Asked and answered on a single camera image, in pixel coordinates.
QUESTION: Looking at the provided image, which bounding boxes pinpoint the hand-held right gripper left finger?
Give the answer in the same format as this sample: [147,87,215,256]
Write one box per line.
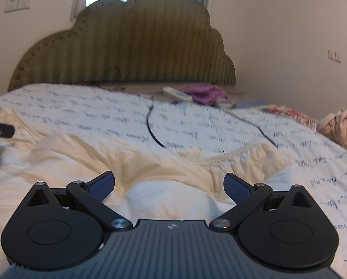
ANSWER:
[26,171,133,233]

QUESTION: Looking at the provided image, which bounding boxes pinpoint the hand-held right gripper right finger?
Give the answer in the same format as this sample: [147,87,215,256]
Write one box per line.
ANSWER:
[209,172,314,233]

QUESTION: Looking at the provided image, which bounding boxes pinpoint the white puffer jacket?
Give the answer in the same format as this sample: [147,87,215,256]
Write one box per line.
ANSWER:
[0,106,296,269]

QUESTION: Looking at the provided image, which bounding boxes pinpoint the pink clothes pile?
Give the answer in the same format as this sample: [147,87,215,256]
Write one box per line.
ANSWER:
[316,108,347,154]

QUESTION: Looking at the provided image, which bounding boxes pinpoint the white script printed blanket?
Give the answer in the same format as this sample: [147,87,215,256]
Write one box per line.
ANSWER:
[0,83,347,279]

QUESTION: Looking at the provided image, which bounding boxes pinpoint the blue grey cloth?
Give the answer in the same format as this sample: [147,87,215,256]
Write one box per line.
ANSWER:
[236,100,270,110]

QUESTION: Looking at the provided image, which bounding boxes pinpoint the floral printed cloth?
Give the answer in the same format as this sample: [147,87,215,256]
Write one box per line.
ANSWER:
[261,105,320,129]

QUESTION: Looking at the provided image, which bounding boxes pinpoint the purple cloth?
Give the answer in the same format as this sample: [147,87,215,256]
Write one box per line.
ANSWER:
[185,84,229,105]

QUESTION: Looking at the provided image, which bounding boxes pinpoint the white power strip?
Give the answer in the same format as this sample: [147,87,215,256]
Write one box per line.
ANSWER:
[162,86,193,103]

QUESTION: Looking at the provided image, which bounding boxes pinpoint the green upholstered headboard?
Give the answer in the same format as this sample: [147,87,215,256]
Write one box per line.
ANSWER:
[7,0,237,92]

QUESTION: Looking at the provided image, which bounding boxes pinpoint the black power cable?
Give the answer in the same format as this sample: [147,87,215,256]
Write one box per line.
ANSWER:
[146,103,278,149]

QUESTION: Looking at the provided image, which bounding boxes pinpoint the thin black cable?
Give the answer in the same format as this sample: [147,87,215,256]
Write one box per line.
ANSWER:
[110,66,126,91]

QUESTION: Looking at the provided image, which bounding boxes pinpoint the white light switch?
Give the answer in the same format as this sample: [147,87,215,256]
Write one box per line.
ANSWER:
[327,49,343,64]

